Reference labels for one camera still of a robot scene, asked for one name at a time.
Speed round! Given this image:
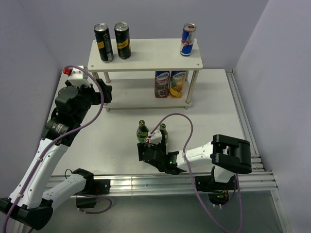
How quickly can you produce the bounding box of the tall green glass bottle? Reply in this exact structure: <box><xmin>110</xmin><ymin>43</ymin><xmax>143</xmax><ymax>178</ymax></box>
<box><xmin>136</xmin><ymin>120</ymin><xmax>149</xmax><ymax>143</ymax></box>

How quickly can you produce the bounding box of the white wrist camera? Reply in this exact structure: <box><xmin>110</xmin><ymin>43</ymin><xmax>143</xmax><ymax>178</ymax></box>
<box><xmin>63</xmin><ymin>67</ymin><xmax>91</xmax><ymax>87</ymax></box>
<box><xmin>145</xmin><ymin>130</ymin><xmax>162</xmax><ymax>145</ymax></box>

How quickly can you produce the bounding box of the white two-tier shelf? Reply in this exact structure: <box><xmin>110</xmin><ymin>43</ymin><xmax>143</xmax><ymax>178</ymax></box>
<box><xmin>87</xmin><ymin>38</ymin><xmax>203</xmax><ymax>111</ymax></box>

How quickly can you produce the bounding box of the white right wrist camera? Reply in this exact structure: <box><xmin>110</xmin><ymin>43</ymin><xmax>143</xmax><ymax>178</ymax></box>
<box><xmin>145</xmin><ymin>130</ymin><xmax>162</xmax><ymax>145</ymax></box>

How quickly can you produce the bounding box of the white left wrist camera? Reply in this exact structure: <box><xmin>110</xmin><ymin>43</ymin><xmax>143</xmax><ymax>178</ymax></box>
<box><xmin>63</xmin><ymin>67</ymin><xmax>91</xmax><ymax>87</ymax></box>

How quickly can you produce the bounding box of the dark olive beverage can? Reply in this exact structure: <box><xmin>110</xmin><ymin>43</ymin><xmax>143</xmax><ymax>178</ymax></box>
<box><xmin>114</xmin><ymin>22</ymin><xmax>131</xmax><ymax>59</ymax></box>

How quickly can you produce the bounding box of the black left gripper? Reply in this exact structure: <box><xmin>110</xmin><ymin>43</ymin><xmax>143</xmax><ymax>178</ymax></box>
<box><xmin>73</xmin><ymin>78</ymin><xmax>112</xmax><ymax>123</ymax></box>

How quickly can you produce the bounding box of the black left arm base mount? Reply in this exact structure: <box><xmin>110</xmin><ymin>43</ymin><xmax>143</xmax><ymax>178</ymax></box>
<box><xmin>75</xmin><ymin>179</ymin><xmax>110</xmax><ymax>209</ymax></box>

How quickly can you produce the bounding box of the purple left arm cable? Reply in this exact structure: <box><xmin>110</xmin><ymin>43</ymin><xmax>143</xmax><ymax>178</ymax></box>
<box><xmin>4</xmin><ymin>65</ymin><xmax>113</xmax><ymax>233</ymax></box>

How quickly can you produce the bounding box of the blue silver energy drink can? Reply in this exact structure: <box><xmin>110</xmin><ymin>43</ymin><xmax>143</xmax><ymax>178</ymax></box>
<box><xmin>180</xmin><ymin>23</ymin><xmax>196</xmax><ymax>56</ymax></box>

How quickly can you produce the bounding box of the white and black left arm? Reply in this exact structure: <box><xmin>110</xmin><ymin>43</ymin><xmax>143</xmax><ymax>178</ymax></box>
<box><xmin>0</xmin><ymin>79</ymin><xmax>112</xmax><ymax>230</ymax></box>

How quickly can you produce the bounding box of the yellow pineapple juice carton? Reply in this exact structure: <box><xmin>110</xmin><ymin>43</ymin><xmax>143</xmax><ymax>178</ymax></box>
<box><xmin>169</xmin><ymin>71</ymin><xmax>187</xmax><ymax>98</ymax></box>

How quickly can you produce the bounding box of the aluminium right side rail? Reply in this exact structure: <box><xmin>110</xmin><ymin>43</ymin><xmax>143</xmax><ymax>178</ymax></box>
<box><xmin>225</xmin><ymin>69</ymin><xmax>265</xmax><ymax>172</ymax></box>

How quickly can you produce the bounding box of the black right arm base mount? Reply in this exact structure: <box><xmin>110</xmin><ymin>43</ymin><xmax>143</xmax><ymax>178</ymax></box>
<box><xmin>195</xmin><ymin>175</ymin><xmax>238</xmax><ymax>208</ymax></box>

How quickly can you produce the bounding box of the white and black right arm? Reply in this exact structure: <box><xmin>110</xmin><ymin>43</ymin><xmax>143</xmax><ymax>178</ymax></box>
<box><xmin>137</xmin><ymin>134</ymin><xmax>252</xmax><ymax>189</ymax></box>

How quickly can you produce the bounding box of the aluminium front rail frame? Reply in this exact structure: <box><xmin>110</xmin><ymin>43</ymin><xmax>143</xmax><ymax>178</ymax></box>
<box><xmin>12</xmin><ymin>169</ymin><xmax>279</xmax><ymax>233</ymax></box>

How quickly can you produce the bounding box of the short green glass bottle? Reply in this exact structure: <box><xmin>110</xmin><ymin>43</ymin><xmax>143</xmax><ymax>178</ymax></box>
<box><xmin>159</xmin><ymin>123</ymin><xmax>169</xmax><ymax>146</ymax></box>

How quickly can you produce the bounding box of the black and gold can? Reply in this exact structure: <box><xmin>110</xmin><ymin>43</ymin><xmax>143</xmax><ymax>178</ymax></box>
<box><xmin>94</xmin><ymin>23</ymin><xmax>114</xmax><ymax>63</ymax></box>

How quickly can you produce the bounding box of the purple grape juice carton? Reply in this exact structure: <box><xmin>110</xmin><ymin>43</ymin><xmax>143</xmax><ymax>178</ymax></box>
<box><xmin>154</xmin><ymin>71</ymin><xmax>171</xmax><ymax>98</ymax></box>

